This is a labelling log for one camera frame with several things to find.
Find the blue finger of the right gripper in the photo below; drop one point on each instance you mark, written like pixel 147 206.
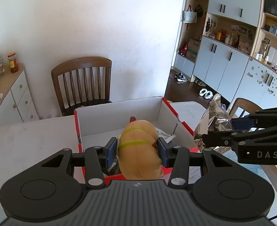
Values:
pixel 243 123
pixel 219 139

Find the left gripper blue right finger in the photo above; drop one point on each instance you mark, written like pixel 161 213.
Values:
pixel 164 151

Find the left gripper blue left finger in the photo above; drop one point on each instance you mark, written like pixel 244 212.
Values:
pixel 110 151

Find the white seafood snack packet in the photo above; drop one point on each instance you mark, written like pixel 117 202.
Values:
pixel 167 137

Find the silver foil snack bag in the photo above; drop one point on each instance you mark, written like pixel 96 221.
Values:
pixel 215 118

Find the yellow plush toy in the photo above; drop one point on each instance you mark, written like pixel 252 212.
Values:
pixel 137 151

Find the brown wooden chair right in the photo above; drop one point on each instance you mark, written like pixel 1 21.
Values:
pixel 241 107

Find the brown wooden chair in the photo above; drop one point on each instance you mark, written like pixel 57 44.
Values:
pixel 82 82
pixel 241 107

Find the red cardboard box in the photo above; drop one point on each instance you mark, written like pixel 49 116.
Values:
pixel 95 125

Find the white slippers pair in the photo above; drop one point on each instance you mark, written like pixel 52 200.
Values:
pixel 207 94

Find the dark sneakers pair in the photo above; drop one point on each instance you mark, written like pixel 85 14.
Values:
pixel 180 77

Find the brown wooden chair back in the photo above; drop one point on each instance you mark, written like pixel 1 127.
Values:
pixel 82 82

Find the white drawer sideboard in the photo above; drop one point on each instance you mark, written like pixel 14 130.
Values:
pixel 16 103

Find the hanging tote bag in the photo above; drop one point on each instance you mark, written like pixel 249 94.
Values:
pixel 189 16

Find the sauce jar red lid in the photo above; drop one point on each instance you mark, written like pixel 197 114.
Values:
pixel 12 60

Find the grey wall cabinet unit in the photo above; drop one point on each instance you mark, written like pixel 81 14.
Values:
pixel 231 49

